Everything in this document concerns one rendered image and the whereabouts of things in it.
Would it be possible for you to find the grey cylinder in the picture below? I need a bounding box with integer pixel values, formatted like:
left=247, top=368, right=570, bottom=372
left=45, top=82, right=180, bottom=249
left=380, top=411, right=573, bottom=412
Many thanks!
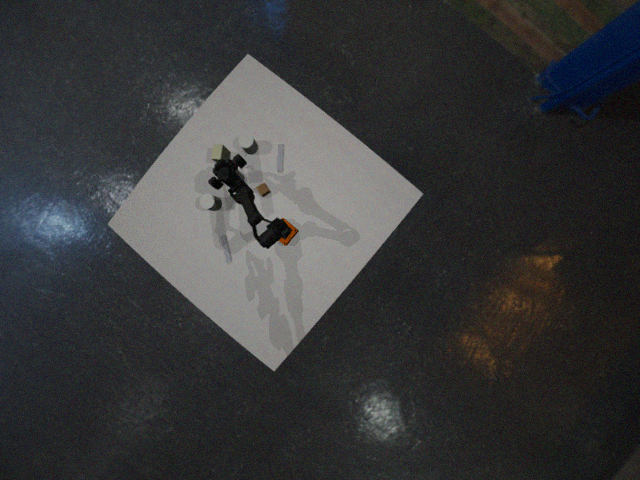
left=239, top=133, right=259, bottom=155
left=200, top=193, right=222, bottom=211

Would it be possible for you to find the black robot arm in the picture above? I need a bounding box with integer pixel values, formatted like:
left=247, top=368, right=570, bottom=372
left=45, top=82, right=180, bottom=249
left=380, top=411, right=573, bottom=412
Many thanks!
left=212, top=159, right=292, bottom=249

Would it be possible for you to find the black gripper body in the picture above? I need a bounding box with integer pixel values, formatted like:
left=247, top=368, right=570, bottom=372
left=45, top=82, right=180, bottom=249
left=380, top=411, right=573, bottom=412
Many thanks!
left=208, top=154, right=247, bottom=189

